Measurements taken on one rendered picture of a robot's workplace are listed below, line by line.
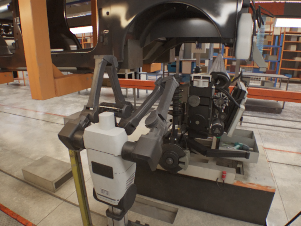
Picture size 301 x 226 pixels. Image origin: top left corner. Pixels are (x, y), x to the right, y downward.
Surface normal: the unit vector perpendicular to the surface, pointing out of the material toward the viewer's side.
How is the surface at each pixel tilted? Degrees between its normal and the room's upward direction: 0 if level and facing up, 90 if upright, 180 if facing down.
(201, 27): 90
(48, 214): 0
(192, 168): 90
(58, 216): 0
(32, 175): 90
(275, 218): 0
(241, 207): 90
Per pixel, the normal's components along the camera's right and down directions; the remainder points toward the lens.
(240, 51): -0.38, 0.43
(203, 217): 0.00, -0.95
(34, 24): 0.93, 0.11
